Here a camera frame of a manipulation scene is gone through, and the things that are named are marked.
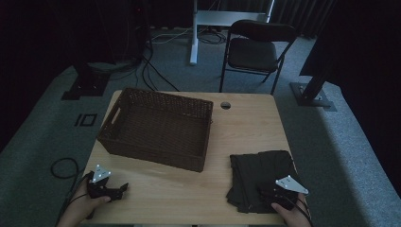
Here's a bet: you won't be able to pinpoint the white metal desk frame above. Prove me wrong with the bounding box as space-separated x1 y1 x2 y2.
189 0 275 66

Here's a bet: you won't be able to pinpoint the person's left hand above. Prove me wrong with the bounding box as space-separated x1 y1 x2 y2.
67 180 112 218

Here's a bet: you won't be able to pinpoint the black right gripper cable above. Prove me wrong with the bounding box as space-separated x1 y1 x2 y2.
288 196 314 227

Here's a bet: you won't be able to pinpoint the person's right hand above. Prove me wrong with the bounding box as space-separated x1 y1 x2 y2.
271 193 313 227

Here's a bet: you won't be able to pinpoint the brown wicker basket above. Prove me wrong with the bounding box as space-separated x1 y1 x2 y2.
96 87 215 173

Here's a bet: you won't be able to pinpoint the black floor cables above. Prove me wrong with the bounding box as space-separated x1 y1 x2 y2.
134 44 182 93

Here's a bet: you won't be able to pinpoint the white floor cable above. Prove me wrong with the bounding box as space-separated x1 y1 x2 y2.
150 27 194 45

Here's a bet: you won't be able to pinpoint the dark curtain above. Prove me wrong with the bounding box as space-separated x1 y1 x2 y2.
273 0 337 37

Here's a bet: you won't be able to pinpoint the dark cloth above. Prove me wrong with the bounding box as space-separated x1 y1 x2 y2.
225 149 301 214

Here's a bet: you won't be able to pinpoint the black slanted stand with base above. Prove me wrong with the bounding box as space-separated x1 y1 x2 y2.
289 31 338 112

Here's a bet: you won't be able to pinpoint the black stand with base plate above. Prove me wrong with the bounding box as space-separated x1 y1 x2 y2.
61 61 112 101

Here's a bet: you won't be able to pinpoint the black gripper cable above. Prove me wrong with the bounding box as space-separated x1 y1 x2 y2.
50 157 93 226
288 196 314 227

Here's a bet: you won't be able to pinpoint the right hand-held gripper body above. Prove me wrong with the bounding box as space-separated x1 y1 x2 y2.
268 175 309 211

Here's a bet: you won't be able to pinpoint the black folding chair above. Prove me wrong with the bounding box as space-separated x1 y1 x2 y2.
219 19 298 96

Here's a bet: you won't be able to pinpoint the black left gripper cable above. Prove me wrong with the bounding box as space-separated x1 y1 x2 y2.
50 157 93 226

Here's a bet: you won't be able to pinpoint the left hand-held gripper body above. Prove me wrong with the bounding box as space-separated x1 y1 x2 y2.
87 164 115 200

